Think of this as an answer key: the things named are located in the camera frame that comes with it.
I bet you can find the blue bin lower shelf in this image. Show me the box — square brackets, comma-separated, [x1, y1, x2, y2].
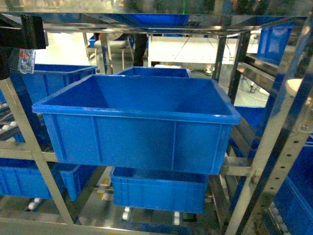
[111, 167, 209, 213]

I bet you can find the blue bin shelf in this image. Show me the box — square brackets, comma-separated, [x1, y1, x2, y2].
[10, 64, 96, 103]
[111, 167, 209, 213]

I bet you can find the blue bin left shelf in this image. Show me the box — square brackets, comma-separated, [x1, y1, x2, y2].
[10, 64, 96, 103]

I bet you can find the large blue target bin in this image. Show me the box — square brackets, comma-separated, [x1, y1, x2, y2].
[32, 75, 241, 175]

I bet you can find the blue bin behind target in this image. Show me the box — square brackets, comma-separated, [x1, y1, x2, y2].
[117, 67, 192, 78]

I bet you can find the white office chair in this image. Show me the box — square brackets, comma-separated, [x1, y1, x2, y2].
[83, 33, 135, 70]

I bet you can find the steel shelf upright post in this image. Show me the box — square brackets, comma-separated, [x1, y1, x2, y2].
[0, 78, 74, 225]

